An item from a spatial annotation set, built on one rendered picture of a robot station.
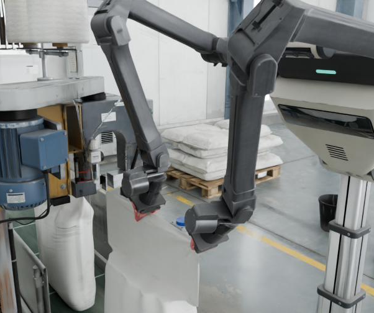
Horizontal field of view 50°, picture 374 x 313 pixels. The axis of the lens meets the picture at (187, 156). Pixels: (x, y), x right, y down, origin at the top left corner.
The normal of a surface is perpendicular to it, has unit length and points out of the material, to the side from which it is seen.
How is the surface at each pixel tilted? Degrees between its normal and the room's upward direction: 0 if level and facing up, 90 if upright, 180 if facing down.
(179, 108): 90
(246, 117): 118
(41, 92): 90
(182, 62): 90
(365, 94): 40
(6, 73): 90
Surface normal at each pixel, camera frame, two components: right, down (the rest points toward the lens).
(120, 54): 0.62, 0.36
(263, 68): 0.32, 0.66
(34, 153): -0.47, 0.23
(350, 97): -0.50, -0.64
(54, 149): 0.89, 0.13
